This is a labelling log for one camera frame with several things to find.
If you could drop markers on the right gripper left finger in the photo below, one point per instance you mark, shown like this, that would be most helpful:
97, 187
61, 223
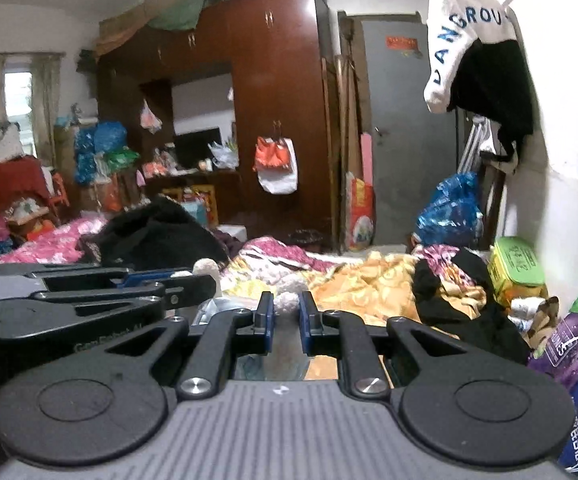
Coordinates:
216, 346

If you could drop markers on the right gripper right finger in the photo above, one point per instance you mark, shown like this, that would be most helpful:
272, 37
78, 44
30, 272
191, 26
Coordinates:
344, 337

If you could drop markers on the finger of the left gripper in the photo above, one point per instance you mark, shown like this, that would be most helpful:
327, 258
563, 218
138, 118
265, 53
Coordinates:
138, 278
175, 293

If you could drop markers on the black clothes pile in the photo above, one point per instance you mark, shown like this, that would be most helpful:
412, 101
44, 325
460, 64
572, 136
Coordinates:
158, 236

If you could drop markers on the orange yellow blanket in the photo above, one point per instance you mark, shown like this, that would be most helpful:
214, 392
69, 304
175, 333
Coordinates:
428, 288

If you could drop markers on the black television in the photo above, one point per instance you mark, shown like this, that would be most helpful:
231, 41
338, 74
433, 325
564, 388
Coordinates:
191, 148

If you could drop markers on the blue plastic bag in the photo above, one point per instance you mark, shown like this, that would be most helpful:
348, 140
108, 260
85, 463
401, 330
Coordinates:
453, 216

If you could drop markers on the orange white hanging bag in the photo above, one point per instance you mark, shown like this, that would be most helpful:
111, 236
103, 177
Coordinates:
276, 165

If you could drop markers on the green lunch box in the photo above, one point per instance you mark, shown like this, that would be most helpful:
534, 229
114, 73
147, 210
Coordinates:
515, 271

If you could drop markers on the red brown wardrobe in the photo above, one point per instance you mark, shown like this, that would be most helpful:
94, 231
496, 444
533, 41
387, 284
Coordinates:
251, 69

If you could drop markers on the grey metal door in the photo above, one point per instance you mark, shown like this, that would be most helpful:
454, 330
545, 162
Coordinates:
413, 149

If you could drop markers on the white black hanging hoodie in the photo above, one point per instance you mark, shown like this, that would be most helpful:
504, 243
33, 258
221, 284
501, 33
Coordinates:
477, 64

